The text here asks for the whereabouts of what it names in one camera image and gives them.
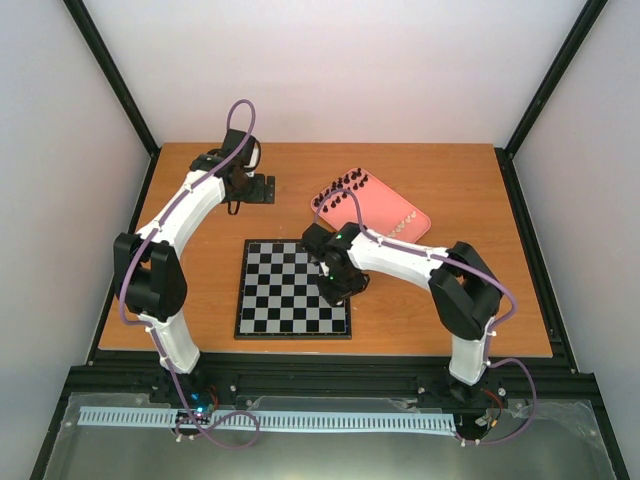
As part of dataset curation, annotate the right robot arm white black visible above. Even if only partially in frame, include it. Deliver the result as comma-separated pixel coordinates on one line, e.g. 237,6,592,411
301,222,503,405

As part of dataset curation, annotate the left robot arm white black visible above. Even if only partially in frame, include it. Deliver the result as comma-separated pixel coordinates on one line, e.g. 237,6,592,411
113,128,273,403

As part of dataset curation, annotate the black and silver chessboard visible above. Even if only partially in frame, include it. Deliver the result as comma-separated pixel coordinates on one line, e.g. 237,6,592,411
234,239,352,340

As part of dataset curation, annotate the pink plastic tray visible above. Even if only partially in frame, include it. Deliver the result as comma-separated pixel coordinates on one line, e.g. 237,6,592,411
310,167,431,243

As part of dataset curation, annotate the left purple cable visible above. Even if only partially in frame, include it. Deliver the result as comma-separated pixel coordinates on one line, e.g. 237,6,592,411
114,98,262,451

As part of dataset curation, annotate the left frame post black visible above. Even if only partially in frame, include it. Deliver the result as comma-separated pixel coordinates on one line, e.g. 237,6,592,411
63,0,161,158

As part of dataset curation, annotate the frame post black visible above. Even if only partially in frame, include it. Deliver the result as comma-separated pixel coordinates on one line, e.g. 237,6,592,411
63,0,161,158
504,0,608,161

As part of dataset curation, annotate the black aluminium frame base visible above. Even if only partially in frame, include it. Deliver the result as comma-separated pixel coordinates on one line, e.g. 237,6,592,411
31,350,629,479

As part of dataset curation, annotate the light blue cable duct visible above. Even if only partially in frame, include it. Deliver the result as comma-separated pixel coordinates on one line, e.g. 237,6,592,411
77,406,456,436

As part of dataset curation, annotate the right frame post black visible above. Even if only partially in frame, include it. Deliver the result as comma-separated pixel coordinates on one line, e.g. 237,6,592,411
504,0,608,161

